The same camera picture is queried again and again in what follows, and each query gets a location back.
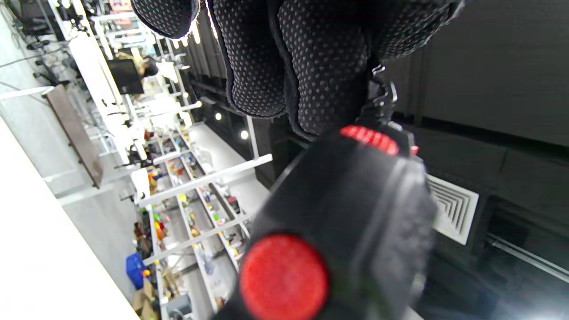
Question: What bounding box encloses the person's left hand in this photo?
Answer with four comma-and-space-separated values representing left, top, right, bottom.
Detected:
130, 0, 465, 140

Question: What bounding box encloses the black red watch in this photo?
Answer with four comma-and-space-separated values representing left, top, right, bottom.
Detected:
213, 67, 438, 320

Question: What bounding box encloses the black monitor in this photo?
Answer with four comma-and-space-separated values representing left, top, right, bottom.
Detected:
107, 59, 145, 95

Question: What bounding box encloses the white ceiling air vent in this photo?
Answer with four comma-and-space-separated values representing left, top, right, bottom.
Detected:
427, 175, 480, 246

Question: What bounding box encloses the white metal shelf rack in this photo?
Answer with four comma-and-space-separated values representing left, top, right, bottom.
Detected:
133, 120, 274, 320

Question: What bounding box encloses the white cart with wooden top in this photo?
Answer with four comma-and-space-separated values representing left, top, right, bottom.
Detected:
44, 84, 105, 189

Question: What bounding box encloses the blue plastic bin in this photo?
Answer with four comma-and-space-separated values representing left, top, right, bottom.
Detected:
126, 252, 146, 290

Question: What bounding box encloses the white frame post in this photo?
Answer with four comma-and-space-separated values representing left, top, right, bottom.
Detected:
138, 116, 272, 208

